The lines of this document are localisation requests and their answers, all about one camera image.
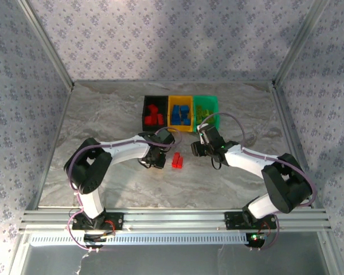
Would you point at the small blue lego brick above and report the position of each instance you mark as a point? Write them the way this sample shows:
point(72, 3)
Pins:
point(187, 122)

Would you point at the small lime lego brick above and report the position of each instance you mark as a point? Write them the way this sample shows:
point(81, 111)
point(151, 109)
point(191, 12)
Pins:
point(201, 121)

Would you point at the long lime lego brick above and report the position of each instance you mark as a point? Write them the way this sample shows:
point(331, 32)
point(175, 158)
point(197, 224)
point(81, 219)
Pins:
point(199, 110)

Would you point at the long red lego brick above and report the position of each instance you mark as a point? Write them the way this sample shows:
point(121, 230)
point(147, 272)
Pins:
point(152, 109)

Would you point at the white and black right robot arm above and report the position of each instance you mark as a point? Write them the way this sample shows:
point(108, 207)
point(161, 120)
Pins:
point(246, 159)

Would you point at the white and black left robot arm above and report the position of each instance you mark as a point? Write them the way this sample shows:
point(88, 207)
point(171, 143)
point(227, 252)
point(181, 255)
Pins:
point(123, 150)

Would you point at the yellow plastic bin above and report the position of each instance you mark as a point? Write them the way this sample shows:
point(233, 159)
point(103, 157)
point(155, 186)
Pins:
point(192, 114)

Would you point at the green plastic bin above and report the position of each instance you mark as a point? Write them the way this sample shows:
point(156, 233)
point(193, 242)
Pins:
point(215, 103)

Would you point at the black plastic bin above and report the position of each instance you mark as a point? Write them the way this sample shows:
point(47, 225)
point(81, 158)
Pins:
point(163, 101)

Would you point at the grey metal panel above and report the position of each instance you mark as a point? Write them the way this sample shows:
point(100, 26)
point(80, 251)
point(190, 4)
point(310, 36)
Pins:
point(172, 260)

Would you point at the aluminium mounting rail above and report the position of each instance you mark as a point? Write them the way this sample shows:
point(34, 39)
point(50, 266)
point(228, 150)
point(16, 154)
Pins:
point(172, 219)

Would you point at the wide aluminium side rail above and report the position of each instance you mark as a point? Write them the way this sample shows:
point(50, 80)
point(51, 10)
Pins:
point(288, 137)

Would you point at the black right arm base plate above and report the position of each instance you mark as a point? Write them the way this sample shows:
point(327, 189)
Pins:
point(232, 220)

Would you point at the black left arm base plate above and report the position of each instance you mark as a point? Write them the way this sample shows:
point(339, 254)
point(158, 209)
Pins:
point(114, 222)

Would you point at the thin aluminium side rail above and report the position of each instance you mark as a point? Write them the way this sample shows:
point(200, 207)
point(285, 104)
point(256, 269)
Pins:
point(57, 137)

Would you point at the aluminium frame post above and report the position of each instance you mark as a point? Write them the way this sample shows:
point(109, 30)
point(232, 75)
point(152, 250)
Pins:
point(48, 43)
point(299, 43)

